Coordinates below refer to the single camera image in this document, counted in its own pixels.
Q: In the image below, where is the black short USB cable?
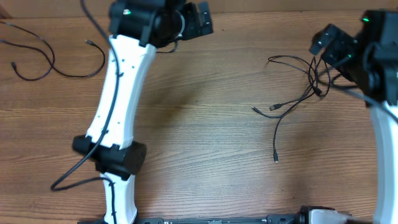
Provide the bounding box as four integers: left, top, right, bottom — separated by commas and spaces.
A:
0, 20, 106, 82

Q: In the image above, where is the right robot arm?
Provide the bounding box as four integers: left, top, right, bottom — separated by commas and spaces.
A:
309, 9, 397, 223

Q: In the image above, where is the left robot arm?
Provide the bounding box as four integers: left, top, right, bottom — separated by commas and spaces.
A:
72, 1, 213, 223

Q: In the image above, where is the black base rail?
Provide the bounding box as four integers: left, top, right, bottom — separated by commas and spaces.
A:
76, 205, 354, 224

